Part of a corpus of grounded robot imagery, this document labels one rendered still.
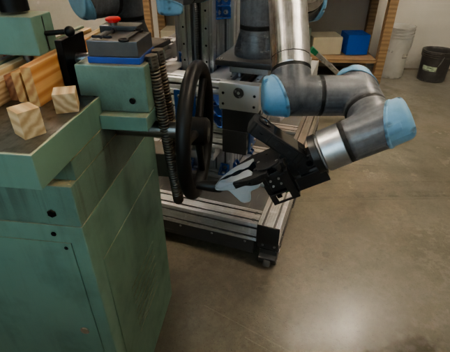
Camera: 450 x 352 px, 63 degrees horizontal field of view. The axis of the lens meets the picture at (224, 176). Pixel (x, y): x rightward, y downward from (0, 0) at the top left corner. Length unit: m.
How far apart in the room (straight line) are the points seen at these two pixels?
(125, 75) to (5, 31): 0.24
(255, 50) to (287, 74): 0.59
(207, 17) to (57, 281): 1.00
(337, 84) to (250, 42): 0.62
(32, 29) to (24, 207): 0.32
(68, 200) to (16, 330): 0.47
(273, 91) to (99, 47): 0.32
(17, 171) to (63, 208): 0.14
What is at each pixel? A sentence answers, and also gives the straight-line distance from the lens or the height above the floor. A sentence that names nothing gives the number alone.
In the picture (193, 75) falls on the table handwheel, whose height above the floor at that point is 0.94.
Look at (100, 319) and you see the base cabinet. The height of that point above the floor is 0.44.
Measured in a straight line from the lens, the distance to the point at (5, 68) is 0.83.
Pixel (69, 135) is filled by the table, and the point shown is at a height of 0.88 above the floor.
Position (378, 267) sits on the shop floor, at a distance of 1.70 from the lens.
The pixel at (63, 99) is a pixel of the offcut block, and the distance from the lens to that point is 0.69.
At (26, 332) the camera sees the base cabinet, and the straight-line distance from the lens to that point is 1.07.
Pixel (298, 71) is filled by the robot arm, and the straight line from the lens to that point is 0.69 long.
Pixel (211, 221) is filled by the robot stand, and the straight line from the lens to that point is 1.50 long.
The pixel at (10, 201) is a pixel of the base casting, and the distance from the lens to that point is 0.76.
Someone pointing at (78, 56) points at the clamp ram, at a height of 0.96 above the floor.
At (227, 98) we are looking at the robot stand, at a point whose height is 0.72.
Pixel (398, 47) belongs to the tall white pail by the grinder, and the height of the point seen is 0.30.
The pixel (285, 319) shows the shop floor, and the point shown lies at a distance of 1.44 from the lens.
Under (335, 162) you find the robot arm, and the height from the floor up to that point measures 0.83.
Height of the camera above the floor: 1.15
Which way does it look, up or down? 33 degrees down
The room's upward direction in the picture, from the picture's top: straight up
